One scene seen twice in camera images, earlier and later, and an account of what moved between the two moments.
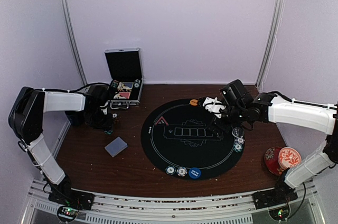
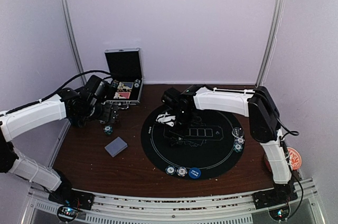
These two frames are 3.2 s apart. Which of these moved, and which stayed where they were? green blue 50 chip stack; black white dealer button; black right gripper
Moved: black right gripper
Stayed: black white dealer button; green blue 50 chip stack
